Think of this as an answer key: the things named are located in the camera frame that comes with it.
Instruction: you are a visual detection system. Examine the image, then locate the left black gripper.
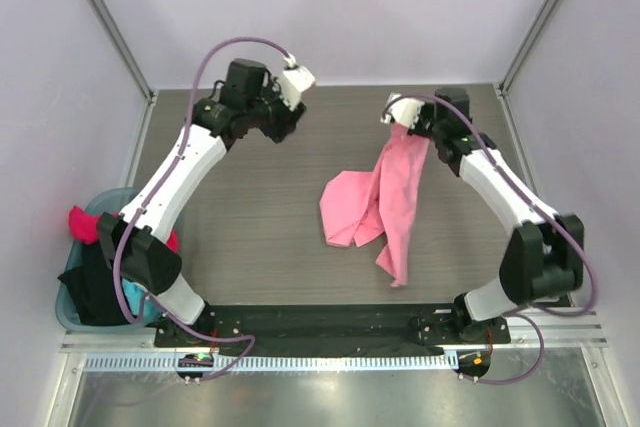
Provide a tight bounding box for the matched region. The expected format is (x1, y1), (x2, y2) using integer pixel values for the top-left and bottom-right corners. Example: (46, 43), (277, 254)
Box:
(247, 79), (308, 145)

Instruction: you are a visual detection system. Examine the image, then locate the light pink t-shirt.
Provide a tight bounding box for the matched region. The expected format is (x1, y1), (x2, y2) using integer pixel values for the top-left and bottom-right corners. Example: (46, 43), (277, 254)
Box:
(319, 124), (430, 287)

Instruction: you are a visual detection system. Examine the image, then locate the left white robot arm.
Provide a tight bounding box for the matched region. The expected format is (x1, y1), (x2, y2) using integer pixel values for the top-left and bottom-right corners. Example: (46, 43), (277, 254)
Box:
(97, 59), (316, 347)

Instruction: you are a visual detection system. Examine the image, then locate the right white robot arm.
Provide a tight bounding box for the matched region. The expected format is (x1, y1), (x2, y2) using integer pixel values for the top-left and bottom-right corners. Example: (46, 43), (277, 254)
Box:
(392, 88), (584, 343)

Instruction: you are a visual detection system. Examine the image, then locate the teal laundry basket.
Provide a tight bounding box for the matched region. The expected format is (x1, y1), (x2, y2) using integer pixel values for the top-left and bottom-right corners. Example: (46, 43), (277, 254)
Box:
(55, 187), (159, 333)

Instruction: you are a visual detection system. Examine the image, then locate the magenta t-shirt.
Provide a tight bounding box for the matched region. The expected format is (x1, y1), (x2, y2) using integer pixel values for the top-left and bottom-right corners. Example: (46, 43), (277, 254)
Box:
(68, 205), (179, 253)

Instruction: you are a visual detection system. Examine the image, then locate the blue t-shirt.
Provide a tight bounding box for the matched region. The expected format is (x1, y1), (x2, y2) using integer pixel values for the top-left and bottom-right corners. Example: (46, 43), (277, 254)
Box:
(121, 279), (160, 321)

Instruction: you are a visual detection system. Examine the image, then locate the black t-shirt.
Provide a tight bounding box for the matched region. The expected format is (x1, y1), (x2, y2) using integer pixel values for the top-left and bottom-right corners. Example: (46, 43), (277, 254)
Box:
(58, 242), (128, 327)

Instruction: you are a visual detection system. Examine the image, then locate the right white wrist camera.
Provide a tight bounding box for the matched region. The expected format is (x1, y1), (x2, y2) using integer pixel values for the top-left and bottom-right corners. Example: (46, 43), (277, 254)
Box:
(380, 92), (424, 129)

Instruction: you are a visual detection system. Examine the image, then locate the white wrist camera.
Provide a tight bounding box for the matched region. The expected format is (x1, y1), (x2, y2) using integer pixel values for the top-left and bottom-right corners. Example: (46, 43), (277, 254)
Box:
(380, 92), (424, 129)
(277, 55), (316, 111)

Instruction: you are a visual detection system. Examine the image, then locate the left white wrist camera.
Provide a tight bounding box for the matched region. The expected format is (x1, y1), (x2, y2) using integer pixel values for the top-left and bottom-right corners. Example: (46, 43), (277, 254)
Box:
(277, 55), (316, 111)

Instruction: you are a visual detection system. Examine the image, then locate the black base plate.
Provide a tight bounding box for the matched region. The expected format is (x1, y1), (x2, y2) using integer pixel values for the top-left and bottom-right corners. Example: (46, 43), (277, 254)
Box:
(153, 303), (512, 348)

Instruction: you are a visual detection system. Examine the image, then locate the left aluminium frame post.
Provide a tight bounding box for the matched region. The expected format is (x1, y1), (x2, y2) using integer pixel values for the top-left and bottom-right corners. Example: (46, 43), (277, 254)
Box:
(57, 0), (156, 103)

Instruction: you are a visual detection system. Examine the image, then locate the aluminium frame post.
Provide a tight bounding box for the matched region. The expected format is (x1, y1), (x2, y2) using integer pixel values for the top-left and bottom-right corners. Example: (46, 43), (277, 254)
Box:
(496, 0), (562, 97)
(57, 0), (156, 103)

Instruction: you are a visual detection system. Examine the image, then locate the right aluminium frame post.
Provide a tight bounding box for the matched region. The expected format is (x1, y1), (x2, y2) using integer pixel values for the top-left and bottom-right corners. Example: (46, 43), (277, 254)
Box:
(496, 0), (562, 97)

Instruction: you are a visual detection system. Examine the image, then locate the white slotted cable duct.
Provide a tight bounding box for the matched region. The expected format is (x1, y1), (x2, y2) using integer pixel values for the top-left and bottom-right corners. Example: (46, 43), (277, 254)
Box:
(84, 351), (458, 374)

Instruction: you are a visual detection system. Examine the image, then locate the aluminium front rail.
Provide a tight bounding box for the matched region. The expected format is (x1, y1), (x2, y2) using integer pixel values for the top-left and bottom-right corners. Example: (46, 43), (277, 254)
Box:
(59, 309), (608, 353)

